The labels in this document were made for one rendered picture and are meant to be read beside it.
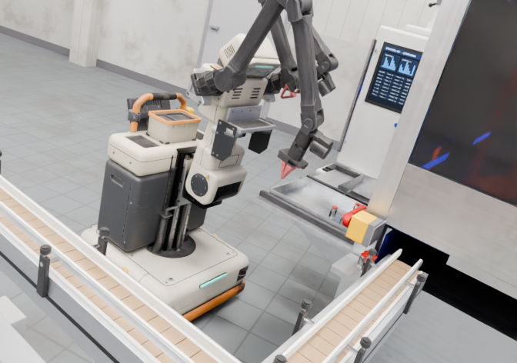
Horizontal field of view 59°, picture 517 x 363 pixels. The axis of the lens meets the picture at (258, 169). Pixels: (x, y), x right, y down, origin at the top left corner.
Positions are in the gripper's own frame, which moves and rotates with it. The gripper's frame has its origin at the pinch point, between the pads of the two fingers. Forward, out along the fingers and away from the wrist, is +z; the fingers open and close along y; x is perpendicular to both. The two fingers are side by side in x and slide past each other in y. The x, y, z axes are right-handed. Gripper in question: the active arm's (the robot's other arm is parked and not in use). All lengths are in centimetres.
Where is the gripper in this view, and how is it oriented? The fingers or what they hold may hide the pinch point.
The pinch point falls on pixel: (282, 177)
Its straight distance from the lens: 169.1
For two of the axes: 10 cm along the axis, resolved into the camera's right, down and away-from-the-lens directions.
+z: -4.2, 8.1, 4.2
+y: 7.2, 5.7, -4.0
